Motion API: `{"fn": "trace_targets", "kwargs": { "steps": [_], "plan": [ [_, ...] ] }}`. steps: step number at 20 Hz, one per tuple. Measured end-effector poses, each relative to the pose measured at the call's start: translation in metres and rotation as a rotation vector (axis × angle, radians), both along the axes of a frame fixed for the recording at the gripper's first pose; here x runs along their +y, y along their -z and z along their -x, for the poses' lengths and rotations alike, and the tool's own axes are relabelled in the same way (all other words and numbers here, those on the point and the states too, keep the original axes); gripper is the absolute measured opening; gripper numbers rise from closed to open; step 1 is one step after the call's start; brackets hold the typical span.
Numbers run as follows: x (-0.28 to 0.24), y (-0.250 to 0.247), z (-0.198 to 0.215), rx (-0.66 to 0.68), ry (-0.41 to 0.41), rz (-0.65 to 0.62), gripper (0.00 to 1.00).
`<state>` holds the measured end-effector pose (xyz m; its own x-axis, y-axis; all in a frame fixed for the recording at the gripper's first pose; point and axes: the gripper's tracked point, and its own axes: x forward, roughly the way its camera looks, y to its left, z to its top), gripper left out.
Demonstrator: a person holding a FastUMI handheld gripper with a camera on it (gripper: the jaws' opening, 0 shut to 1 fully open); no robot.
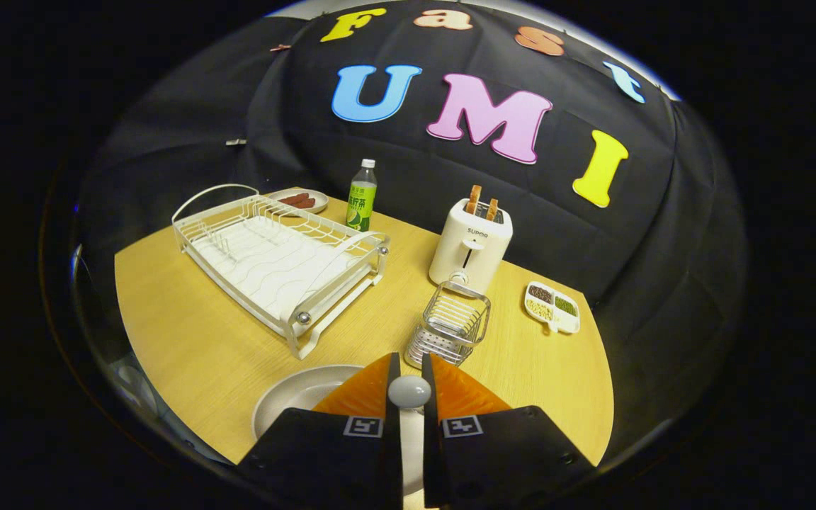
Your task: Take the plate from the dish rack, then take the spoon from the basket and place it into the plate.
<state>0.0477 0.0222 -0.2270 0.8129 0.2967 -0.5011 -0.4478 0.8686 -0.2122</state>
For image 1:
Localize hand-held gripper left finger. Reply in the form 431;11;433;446
238;352;403;510

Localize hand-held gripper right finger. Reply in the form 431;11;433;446
421;353;596;510

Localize white round plate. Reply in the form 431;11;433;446
252;365;426;497

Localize spoon with pink handle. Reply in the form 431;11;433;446
387;375;432;412

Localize metal wire basket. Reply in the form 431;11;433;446
404;280;492;369

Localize white wire dish rack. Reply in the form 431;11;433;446
172;183;391;360

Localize white divided bean dish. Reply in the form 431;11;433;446
524;281;582;334

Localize small sausage plate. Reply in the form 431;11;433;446
266;188;329;215

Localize white toaster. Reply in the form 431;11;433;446
429;198;514;295

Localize black backdrop cloth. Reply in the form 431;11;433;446
75;0;745;454

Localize green tea bottle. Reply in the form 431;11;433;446
346;159;378;232

